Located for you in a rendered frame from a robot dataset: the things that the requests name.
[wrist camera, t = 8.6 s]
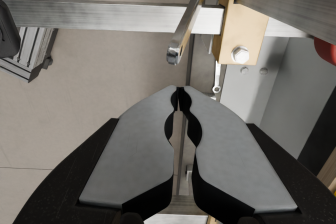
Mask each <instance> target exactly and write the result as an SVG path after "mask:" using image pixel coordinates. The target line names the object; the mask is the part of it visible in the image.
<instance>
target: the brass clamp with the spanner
mask: <svg viewBox="0 0 336 224"><path fill-rule="evenodd" d="M218 5H220V6H222V7H223V8H224V14H223V20H222V26H221V32H220V34H214V36H213V43H212V50H211V51H212V53H213V55H214V57H215V59H216V61H217V63H218V64H225V65H251V66H255V65H256V64H257V61H258V57H259V54H260V50H261V47H262V43H263V39H264V36H265V32H266V28H267V25H268V21H269V18H270V17H269V16H267V15H264V14H262V13H260V12H257V11H255V10H253V9H250V8H248V7H246V6H243V5H241V4H239V3H237V2H236V0H219V3H218ZM238 46H244V47H246V48H247V49H248V53H249V59H248V60H247V61H246V62H244V63H243V64H242V63H238V62H235V61H233V60H232V58H231V53H232V51H233V49H234V48H235V47H238Z"/></svg>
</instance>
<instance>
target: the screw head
mask: <svg viewBox="0 0 336 224"><path fill-rule="evenodd" d="M231 58H232V60H233V61H234V62H237V63H241V64H243V63H245V62H246V61H247V60H248V59H249V51H248V49H247V48H246V47H245V46H242V45H240V46H237V47H235V48H234V49H233V50H232V52H231Z"/></svg>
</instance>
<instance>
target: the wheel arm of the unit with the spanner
mask: <svg viewBox="0 0 336 224"><path fill-rule="evenodd" d="M2 1H4V2H5V4H6V5H7V6H8V8H9V10H10V13H11V15H12V18H13V20H14V23H15V25H16V27H30V28H57V29H83V30H109V31H135V32H161V33H174V32H175V30H176V28H177V26H178V24H179V22H180V20H181V18H182V16H183V14H184V12H185V10H186V8H187V6H188V4H185V3H159V2H132V1H106V0H2ZM224 10H225V8H224V7H222V6H220V5H211V4H202V6H201V9H200V11H199V14H198V16H197V19H196V21H195V24H194V26H193V29H192V31H191V34H214V35H220V34H221V29H222V22H223V16H224ZM264 36H266V37H292V38H310V39H312V40H314V36H313V35H310V34H308V33H306V32H303V31H301V30H299V29H297V28H294V27H292V26H290V25H287V24H285V23H283V22H280V21H278V20H276V19H273V18H271V17H269V20H268V24H267V27H266V31H265V34H264Z"/></svg>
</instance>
